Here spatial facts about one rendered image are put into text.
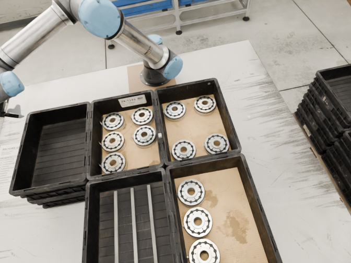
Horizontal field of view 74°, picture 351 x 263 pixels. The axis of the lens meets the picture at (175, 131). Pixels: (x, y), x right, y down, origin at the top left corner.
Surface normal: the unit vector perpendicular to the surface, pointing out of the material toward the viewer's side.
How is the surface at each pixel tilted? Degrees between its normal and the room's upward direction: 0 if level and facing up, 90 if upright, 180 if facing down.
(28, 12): 90
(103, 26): 82
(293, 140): 0
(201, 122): 0
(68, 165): 0
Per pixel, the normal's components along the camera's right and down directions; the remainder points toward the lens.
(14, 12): 0.18, 0.82
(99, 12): 0.52, 0.60
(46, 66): -0.10, -0.53
